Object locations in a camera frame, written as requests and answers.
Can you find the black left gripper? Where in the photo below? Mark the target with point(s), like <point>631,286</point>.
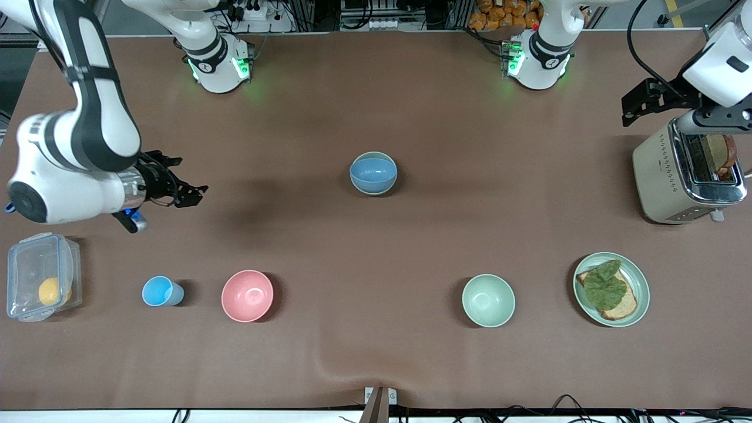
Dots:
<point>665,98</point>

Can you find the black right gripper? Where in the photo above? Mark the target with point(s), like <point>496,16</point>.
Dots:
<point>154,180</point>

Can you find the blue bowl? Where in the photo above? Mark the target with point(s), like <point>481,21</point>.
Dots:
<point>373,176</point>

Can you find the pale green bowl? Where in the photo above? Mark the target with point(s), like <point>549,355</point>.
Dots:
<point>374,154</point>
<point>488,300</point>

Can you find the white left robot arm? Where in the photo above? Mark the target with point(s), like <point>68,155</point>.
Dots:
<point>719,67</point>

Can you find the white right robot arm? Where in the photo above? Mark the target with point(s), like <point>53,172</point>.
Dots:
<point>59,176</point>

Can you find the pink bowl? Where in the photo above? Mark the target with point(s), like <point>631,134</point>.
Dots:
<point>247,295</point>

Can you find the silver beige toaster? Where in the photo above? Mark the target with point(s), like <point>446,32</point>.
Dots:
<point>658,176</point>

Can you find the dark brown bread slice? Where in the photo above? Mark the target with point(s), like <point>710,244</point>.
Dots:
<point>718,154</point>

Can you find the blue cup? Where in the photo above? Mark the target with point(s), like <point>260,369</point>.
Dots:
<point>157,291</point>

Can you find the orange snack bag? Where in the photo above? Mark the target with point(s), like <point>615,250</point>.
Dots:
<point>499,14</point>

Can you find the yellow lemon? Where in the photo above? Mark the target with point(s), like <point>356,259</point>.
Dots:
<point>49,291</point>

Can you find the clear plastic lidded container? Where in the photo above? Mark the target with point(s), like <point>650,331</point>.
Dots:
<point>29,264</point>

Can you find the green plate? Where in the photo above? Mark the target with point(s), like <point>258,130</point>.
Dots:
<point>641,282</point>

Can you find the white power strip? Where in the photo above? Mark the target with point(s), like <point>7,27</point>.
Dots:
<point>255,12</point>

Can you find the green lettuce leaf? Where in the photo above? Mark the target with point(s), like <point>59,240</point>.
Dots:
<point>605,288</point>

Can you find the light brown bread slice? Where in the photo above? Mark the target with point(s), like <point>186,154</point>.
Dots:
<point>624,305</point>

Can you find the brown table cover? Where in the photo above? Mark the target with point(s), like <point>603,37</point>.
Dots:
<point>376,264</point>

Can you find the white socket bar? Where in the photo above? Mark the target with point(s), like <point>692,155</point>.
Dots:
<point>388,24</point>

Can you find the aluminium frame profile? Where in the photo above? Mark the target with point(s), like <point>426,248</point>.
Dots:
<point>23,39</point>
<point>709,34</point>

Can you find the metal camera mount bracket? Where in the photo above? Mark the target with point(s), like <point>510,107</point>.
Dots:
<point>379,405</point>

